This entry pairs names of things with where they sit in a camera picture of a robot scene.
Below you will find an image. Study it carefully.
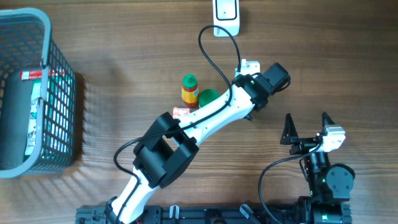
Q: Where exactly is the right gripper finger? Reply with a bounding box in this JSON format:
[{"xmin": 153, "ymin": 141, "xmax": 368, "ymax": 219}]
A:
[
  {"xmin": 322, "ymin": 111, "xmax": 335, "ymax": 127},
  {"xmin": 280, "ymin": 113, "xmax": 299, "ymax": 145}
]

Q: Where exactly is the green lid jar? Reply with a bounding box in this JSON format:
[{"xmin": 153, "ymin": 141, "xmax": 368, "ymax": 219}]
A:
[{"xmin": 198, "ymin": 89, "xmax": 220, "ymax": 108}]

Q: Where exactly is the yellow sauce bottle green cap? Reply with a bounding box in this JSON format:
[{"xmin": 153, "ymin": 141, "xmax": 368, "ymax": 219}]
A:
[{"xmin": 181, "ymin": 74, "xmax": 199, "ymax": 108}]

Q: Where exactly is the small red white carton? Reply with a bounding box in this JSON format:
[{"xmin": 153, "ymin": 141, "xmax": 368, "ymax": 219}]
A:
[{"xmin": 172, "ymin": 107, "xmax": 190, "ymax": 119}]

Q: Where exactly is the green 3M gloves pack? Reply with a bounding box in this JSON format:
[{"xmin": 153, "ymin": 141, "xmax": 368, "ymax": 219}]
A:
[{"xmin": 24, "ymin": 77, "xmax": 75, "ymax": 161}]

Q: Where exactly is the red white toothpaste box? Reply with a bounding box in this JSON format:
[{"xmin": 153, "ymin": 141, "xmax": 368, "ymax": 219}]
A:
[{"xmin": 19, "ymin": 70, "xmax": 65, "ymax": 81}]

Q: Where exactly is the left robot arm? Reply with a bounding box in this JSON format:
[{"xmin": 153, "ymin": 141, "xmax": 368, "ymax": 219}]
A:
[{"xmin": 105, "ymin": 63, "xmax": 290, "ymax": 223}]

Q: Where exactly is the white barcode scanner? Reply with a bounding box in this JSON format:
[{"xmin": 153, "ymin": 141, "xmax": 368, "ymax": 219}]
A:
[{"xmin": 213, "ymin": 0, "xmax": 240, "ymax": 36}]

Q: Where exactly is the grey plastic mesh basket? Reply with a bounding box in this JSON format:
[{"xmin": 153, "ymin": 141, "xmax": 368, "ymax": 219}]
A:
[{"xmin": 1, "ymin": 8, "xmax": 77, "ymax": 179}]

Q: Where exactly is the right camera black cable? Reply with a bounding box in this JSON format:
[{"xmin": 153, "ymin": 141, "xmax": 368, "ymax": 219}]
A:
[{"xmin": 257, "ymin": 141, "xmax": 324, "ymax": 224}]

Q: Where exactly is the camera black cable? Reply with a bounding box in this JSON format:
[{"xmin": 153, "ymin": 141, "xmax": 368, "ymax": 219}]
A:
[
  {"xmin": 113, "ymin": 24, "xmax": 243, "ymax": 224},
  {"xmin": 257, "ymin": 141, "xmax": 324, "ymax": 224}
]

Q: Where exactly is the left camera black cable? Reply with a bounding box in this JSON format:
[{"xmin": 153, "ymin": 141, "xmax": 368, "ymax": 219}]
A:
[{"xmin": 113, "ymin": 24, "xmax": 243, "ymax": 224}]

